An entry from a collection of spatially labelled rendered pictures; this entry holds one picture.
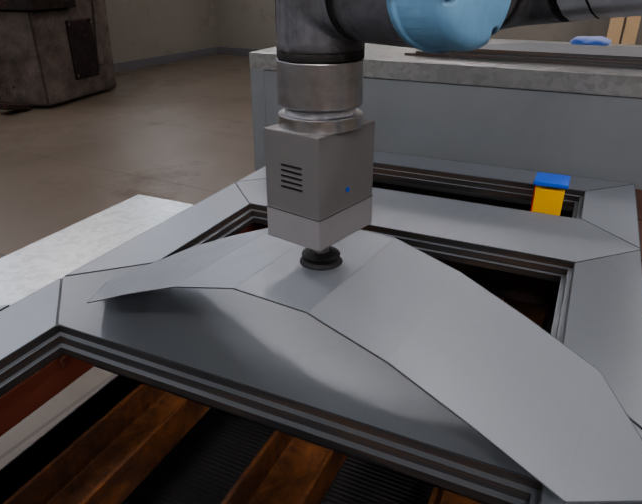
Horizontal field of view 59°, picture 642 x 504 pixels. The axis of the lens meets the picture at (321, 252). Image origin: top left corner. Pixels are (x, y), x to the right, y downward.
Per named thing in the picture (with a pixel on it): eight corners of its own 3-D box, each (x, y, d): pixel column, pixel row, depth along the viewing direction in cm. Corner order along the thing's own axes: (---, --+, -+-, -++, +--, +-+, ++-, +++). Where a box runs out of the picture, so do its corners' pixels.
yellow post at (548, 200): (519, 278, 113) (535, 187, 105) (522, 268, 117) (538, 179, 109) (545, 284, 111) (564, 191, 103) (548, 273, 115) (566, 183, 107)
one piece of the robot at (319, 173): (302, 69, 56) (305, 221, 63) (236, 81, 50) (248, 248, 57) (386, 79, 50) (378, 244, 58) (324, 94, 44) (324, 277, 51)
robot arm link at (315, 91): (257, 59, 48) (317, 50, 54) (260, 113, 50) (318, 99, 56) (327, 67, 44) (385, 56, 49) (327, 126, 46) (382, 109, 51)
